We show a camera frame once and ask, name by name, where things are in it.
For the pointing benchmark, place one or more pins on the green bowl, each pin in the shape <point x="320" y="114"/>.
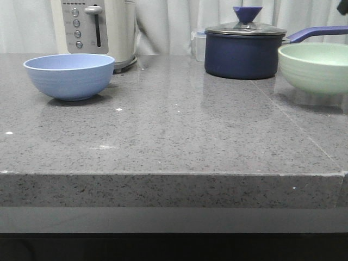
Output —
<point x="318" y="68"/>

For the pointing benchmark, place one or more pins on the blue bowl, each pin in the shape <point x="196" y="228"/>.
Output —
<point x="70" y="77"/>

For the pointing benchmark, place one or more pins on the blue saucepan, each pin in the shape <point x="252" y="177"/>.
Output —
<point x="253" y="57"/>

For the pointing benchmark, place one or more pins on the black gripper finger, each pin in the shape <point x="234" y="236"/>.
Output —
<point x="343" y="7"/>

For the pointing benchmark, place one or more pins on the clear plastic container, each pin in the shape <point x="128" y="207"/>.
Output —
<point x="198" y="40"/>

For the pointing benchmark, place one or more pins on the glass pot lid blue knob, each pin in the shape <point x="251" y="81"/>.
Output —
<point x="246" y="26"/>

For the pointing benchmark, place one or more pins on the white silver toaster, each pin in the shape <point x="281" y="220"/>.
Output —
<point x="97" y="27"/>

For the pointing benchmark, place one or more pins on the white curtain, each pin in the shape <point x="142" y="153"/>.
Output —
<point x="164" y="27"/>

